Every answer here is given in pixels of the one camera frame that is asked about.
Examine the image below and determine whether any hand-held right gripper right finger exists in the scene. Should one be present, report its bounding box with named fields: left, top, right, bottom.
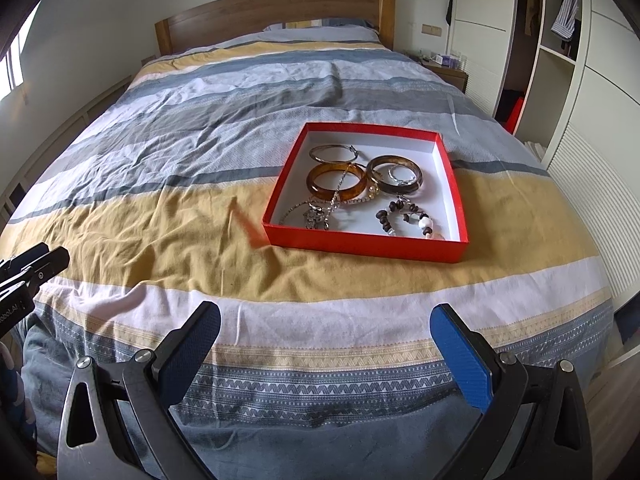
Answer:
left=430, top=303, right=594, bottom=480

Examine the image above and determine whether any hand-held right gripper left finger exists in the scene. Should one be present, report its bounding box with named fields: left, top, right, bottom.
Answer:
left=58, top=301, right=222, bottom=480

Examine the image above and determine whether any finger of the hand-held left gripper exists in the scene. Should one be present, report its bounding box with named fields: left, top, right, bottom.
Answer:
left=0, top=242, right=51, bottom=272
left=0, top=246, right=71, bottom=292

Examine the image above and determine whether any red shallow box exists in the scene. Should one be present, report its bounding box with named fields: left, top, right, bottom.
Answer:
left=262, top=122, right=471, bottom=264

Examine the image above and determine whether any dark brown bangle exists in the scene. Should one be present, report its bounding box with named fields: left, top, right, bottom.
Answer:
left=365, top=155, right=424, bottom=196

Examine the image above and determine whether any small silver bracelet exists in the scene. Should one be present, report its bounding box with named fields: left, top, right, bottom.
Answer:
left=387, top=166, right=419, bottom=186

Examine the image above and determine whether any amber bangle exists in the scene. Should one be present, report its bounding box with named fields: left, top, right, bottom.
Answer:
left=305, top=161, right=368, bottom=201

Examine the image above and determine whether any silver chain necklace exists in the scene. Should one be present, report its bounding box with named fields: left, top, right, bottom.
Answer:
left=278, top=162, right=384, bottom=231

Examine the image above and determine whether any large silver hoop bracelet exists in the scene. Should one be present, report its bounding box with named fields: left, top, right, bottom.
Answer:
left=308, top=144, right=362, bottom=165

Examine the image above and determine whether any person's jeans leg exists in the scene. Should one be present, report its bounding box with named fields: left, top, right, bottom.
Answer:
left=22, top=327, right=168, bottom=463

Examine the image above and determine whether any yellow patterned cloth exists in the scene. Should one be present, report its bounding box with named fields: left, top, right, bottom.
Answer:
left=34, top=454, right=62, bottom=480

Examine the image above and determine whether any window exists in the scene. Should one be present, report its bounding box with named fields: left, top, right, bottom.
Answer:
left=0, top=0, right=42, bottom=102

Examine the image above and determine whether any bed with striped duvet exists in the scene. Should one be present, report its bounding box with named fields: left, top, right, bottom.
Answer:
left=0, top=25, right=617, bottom=453

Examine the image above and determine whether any red storage box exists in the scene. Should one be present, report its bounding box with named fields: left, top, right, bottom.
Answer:
left=504, top=97, right=524, bottom=134

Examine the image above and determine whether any wooden nightstand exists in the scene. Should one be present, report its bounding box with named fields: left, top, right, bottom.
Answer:
left=419, top=57, right=470, bottom=94

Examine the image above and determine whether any white wardrobe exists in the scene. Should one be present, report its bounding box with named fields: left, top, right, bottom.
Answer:
left=444, top=0, right=640, bottom=378

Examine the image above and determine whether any wooden headboard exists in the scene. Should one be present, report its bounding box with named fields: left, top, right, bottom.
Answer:
left=154, top=0, right=397, bottom=57

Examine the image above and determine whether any striped hanging shirt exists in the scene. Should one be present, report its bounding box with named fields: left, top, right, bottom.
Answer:
left=551, top=0, right=584, bottom=44

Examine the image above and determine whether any black and white beaded bracelet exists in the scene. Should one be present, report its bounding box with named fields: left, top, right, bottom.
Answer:
left=374, top=198, right=447, bottom=241

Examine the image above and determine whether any silver charm bracelet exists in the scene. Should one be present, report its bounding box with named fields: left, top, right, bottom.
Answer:
left=301, top=202, right=334, bottom=232

